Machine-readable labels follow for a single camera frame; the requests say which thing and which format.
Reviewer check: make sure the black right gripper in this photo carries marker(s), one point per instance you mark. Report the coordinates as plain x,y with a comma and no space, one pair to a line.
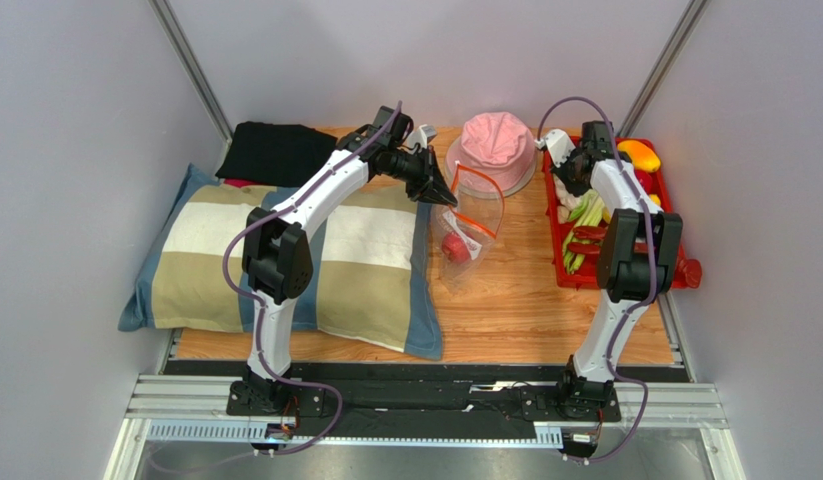
572,176

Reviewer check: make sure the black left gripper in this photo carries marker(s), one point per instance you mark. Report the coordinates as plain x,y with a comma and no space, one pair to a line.
438,191

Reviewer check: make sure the white cauliflower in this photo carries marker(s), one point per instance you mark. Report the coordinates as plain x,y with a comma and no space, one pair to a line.
570,207

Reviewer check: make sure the clear orange-zip bag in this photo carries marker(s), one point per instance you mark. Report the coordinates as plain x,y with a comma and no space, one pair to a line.
477,219

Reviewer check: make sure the red pomegranate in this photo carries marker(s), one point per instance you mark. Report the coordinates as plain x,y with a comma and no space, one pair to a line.
454,249

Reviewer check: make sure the red apple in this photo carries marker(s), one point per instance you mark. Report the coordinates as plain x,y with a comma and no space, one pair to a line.
645,180

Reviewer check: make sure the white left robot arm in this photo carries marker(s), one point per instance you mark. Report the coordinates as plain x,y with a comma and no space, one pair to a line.
276,255

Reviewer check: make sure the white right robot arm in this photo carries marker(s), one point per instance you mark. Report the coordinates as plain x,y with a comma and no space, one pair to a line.
636,262

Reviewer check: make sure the green white celery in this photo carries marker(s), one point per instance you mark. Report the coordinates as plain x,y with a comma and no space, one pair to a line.
589,214

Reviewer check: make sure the red plastic tray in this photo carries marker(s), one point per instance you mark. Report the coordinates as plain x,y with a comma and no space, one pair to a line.
559,231

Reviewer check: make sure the pink bucket hat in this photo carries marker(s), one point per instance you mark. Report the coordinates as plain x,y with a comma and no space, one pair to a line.
498,145

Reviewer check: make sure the orange yellow mango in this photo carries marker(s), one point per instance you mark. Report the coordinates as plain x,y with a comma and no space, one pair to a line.
641,155

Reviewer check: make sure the checkered pillow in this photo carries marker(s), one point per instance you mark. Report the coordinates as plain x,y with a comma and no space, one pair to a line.
369,262

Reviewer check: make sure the red lobster toy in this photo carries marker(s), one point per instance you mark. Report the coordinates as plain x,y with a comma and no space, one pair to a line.
688,272

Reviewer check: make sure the black folded cloth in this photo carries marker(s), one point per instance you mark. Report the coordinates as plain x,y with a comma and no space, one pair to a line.
282,155

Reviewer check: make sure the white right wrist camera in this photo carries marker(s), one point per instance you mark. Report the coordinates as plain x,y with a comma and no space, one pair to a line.
558,144

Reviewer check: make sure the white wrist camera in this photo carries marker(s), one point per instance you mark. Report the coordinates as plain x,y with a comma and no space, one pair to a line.
420,137
558,144

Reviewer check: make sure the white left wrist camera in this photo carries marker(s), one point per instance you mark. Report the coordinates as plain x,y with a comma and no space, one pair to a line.
420,137

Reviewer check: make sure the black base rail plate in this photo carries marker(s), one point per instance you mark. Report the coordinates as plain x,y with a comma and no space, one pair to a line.
418,401

